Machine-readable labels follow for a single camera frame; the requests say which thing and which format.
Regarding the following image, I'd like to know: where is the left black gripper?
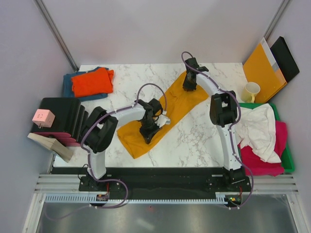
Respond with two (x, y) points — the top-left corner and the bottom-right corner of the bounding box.
(139, 119), (162, 145)

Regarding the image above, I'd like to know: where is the yellow t shirt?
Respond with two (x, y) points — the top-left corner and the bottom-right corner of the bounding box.
(117, 71), (209, 160)

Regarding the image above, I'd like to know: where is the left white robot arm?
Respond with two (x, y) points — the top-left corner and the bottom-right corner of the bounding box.
(81, 99), (164, 191)

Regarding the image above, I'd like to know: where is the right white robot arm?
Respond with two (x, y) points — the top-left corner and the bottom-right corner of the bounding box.
(183, 57), (242, 171)

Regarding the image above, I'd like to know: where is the folded orange t shirt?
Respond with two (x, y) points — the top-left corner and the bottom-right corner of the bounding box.
(71, 67), (114, 98)

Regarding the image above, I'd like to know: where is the pale yellow mug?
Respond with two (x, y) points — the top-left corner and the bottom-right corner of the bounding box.
(241, 82), (260, 103)

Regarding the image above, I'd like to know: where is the folded blue t shirt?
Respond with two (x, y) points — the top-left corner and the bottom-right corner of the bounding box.
(62, 67), (108, 102)

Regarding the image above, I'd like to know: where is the orange yellow envelope folder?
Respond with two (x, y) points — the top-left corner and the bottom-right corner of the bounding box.
(243, 38), (287, 103)

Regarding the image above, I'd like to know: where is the white t shirt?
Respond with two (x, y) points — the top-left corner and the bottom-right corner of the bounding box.
(235, 104), (281, 164)

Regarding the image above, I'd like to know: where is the black organizer box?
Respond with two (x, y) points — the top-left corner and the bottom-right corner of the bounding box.
(31, 98), (88, 147)

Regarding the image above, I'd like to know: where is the black flat box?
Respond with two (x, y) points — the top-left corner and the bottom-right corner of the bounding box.
(270, 36), (300, 83)

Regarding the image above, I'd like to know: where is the beige book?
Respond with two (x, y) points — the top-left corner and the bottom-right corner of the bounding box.
(27, 133), (73, 163)

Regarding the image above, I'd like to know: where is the magenta t shirt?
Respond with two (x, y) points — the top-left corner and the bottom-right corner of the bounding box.
(238, 120), (288, 177)

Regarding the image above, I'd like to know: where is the pink cube power adapter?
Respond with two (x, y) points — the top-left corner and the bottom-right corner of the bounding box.
(32, 109), (55, 128)

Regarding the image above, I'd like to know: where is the green plastic tray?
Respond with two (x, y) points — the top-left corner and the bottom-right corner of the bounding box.
(240, 103), (295, 173)

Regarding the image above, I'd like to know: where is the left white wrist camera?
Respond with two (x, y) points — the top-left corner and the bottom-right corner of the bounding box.
(155, 111), (171, 128)

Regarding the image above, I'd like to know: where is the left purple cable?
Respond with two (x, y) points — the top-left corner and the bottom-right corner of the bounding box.
(43, 83), (168, 221)

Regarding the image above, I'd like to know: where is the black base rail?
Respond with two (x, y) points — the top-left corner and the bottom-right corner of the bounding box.
(52, 167), (251, 199)

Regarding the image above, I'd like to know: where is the right metal frame post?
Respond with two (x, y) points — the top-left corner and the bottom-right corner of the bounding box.
(263, 0), (292, 41)

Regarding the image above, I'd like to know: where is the metal frame post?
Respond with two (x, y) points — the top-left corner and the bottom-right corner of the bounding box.
(34, 0), (79, 71)
(263, 0), (292, 41)

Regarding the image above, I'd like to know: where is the white slotted cable duct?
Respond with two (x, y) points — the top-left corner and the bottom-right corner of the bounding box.
(45, 192), (239, 204)

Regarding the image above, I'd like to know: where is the left metal frame post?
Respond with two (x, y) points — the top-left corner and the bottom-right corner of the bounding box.
(34, 0), (79, 71)

